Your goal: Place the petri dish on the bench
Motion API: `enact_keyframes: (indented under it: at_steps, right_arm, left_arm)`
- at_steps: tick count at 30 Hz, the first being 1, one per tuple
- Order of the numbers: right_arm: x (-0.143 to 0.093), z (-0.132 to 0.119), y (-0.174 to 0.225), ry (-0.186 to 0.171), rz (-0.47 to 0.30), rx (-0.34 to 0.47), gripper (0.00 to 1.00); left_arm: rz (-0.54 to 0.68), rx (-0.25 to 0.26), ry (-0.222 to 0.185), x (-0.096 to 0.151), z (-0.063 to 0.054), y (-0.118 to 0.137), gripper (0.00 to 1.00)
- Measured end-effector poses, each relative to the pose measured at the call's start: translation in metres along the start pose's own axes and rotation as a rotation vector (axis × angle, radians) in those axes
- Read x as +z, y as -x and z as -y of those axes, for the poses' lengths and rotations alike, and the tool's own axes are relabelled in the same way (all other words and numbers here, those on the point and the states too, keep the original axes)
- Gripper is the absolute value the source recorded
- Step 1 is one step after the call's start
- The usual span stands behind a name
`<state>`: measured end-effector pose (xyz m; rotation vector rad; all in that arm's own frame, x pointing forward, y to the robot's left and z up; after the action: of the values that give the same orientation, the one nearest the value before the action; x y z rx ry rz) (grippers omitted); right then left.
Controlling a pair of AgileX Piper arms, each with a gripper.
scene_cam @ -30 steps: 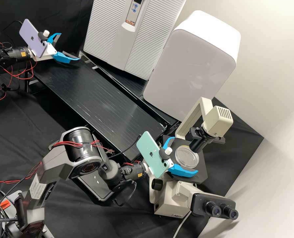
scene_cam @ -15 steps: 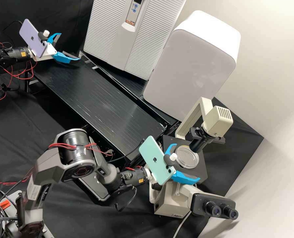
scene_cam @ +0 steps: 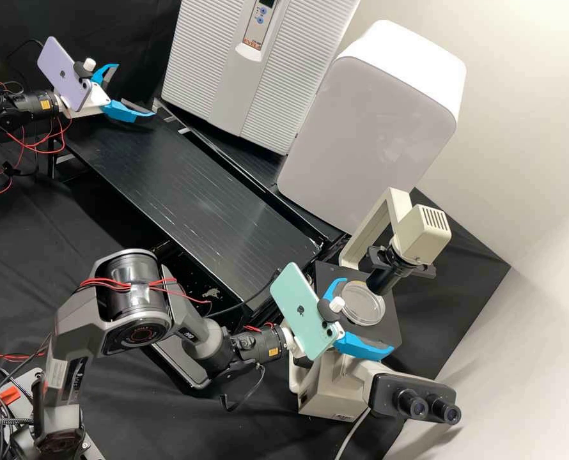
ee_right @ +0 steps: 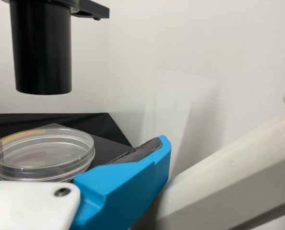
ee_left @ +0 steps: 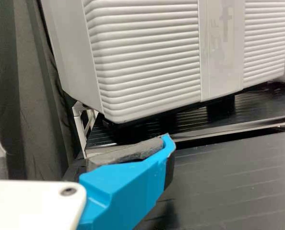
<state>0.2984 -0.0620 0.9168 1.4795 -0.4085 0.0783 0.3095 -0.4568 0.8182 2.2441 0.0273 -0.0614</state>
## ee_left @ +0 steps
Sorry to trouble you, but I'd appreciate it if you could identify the white incubator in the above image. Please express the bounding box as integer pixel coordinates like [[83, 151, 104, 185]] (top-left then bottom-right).
[[38, 0, 237, 131]]

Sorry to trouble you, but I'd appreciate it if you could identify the black platform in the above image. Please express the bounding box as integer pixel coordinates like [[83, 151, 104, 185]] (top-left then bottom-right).
[[84, 80, 285, 150], [60, 130, 285, 230]]

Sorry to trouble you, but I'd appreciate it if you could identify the incubator door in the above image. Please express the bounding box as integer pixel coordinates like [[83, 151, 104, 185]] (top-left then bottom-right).
[[83, 0, 285, 124]]

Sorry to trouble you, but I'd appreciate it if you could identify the white metal bracket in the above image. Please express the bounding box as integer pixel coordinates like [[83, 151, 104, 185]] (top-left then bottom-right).
[[71, 100, 100, 159]]

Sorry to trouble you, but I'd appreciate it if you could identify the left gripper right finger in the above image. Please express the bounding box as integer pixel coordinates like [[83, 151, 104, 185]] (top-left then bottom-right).
[[78, 133, 177, 230]]

